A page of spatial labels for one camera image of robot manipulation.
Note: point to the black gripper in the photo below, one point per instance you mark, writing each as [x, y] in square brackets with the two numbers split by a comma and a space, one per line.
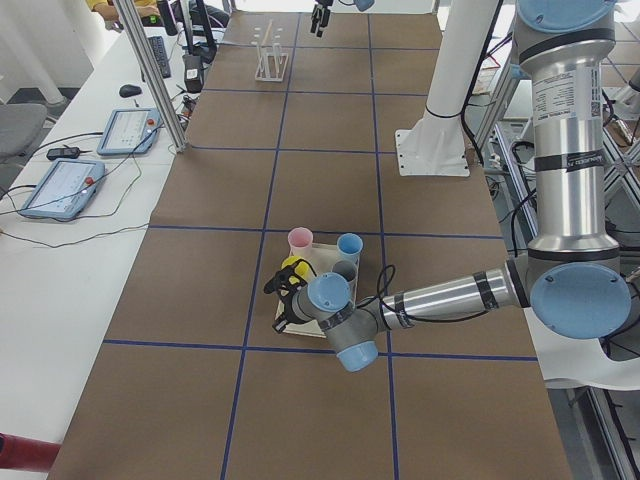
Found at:
[285, 313]
[319, 14]

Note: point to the yellow ikea cup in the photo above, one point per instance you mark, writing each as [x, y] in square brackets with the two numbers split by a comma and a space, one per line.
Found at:
[301, 266]

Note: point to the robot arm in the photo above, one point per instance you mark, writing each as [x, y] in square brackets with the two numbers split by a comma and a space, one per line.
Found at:
[569, 275]
[361, 5]

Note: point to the pink ikea cup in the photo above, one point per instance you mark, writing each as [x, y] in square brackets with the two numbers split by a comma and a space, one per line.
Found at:
[300, 240]

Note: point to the grey ikea cup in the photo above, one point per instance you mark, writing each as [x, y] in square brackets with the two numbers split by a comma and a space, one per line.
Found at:
[346, 269]

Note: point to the light blue ikea cup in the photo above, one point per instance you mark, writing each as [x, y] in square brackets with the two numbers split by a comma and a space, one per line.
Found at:
[350, 246]

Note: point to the cream serving tray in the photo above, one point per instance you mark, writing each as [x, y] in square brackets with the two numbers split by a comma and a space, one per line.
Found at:
[320, 260]

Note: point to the black monitor stand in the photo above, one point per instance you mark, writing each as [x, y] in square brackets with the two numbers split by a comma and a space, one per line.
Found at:
[193, 15]

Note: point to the black power adapter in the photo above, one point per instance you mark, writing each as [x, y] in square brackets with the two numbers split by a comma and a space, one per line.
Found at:
[193, 74]

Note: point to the black computer keyboard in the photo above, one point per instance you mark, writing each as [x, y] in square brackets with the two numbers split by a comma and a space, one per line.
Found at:
[158, 49]

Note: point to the black computer mouse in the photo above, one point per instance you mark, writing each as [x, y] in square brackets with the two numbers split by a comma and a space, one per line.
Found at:
[129, 90]

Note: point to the far blue teach pendant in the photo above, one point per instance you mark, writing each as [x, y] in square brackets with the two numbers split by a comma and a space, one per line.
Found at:
[129, 131]

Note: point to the blue teach pendant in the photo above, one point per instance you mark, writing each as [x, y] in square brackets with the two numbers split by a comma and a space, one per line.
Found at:
[65, 190]
[129, 131]

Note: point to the near blue teach pendant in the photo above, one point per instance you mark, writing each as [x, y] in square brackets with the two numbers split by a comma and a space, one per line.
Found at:
[65, 190]

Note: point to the black handheld remote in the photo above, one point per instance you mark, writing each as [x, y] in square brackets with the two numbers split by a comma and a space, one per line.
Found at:
[63, 153]

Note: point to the grey office chair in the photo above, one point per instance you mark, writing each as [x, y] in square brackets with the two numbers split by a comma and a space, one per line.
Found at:
[20, 126]

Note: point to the white plastic chair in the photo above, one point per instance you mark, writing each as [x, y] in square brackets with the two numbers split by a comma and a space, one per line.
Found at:
[575, 360]

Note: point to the red cylinder object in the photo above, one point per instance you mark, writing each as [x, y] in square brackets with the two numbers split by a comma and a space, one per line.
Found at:
[26, 454]

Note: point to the white wire cup rack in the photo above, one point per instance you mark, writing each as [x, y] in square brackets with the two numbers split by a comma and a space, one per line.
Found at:
[272, 60]

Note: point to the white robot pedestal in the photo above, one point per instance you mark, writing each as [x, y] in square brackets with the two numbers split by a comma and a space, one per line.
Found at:
[435, 145]

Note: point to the aluminium frame post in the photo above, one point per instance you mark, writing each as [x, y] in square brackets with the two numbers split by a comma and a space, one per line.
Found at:
[130, 18]

